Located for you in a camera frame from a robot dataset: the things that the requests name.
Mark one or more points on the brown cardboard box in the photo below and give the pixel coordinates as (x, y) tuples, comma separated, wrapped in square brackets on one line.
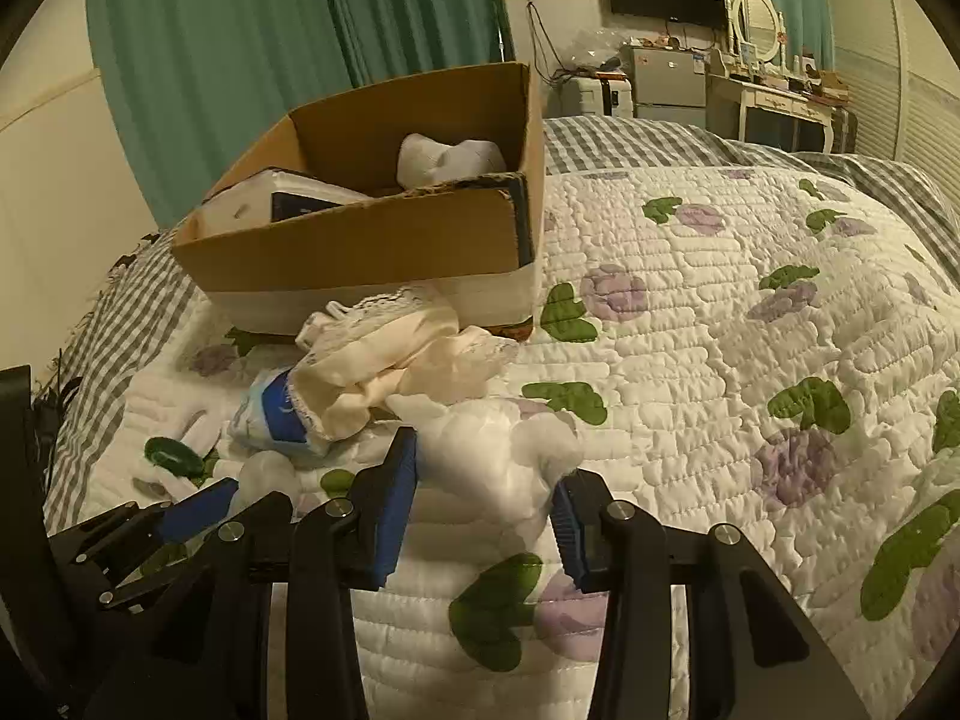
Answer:
[(476, 241)]

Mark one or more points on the grey checked bed sheet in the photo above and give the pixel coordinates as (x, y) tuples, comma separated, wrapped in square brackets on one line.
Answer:
[(146, 293)]

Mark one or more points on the white box in carton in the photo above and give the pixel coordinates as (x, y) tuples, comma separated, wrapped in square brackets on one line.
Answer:
[(270, 196)]

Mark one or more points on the cream lace cloth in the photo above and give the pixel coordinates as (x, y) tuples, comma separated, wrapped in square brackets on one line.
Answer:
[(410, 342)]

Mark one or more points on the white plush in carton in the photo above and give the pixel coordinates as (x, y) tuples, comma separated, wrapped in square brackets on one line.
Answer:
[(423, 161)]

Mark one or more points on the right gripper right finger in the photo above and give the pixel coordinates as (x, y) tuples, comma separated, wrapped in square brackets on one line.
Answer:
[(608, 545)]

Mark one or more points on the white dressing table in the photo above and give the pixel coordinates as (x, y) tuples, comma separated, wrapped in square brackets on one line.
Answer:
[(746, 97)]

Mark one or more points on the green curtain left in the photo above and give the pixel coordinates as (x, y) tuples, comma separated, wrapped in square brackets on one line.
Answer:
[(191, 84)]

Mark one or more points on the floral quilted white bedspread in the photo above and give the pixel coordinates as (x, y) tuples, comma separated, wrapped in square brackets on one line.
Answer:
[(768, 348)]

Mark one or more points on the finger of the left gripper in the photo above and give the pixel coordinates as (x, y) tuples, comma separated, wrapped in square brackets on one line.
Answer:
[(250, 546), (194, 515)]

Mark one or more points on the white oval vanity mirror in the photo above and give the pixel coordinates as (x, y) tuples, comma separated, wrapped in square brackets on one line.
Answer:
[(757, 30)]

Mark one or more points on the white fluffy plush toy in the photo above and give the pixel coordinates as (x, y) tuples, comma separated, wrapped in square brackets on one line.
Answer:
[(501, 456)]

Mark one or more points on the grey small fridge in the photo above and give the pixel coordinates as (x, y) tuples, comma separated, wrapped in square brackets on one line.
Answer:
[(667, 84)]

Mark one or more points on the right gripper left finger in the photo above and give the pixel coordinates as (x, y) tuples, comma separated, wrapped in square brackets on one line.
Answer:
[(351, 543)]

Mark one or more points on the blue white tissue pack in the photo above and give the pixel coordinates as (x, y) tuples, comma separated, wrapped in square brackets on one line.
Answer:
[(268, 420)]

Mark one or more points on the white suitcase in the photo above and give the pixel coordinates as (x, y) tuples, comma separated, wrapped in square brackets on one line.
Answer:
[(604, 94)]

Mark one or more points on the white green plush slipper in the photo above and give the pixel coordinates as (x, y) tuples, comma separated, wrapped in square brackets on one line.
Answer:
[(177, 456)]

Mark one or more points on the white louvered wardrobe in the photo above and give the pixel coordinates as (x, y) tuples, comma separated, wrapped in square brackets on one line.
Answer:
[(903, 84)]

